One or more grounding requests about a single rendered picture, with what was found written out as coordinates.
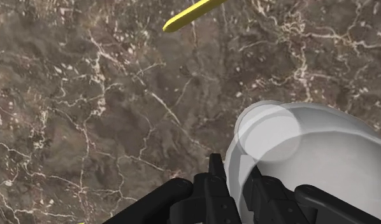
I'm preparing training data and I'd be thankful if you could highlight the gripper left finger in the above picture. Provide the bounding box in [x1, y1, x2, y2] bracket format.
[102, 153, 242, 224]

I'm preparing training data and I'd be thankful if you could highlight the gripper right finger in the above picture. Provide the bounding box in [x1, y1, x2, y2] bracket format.
[242, 165, 381, 224]

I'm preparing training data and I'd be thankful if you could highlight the clear glass bowl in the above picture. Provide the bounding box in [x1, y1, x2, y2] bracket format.
[224, 99, 381, 224]

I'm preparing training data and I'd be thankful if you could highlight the yellow stick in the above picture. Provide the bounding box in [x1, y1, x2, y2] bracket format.
[162, 0, 229, 33]

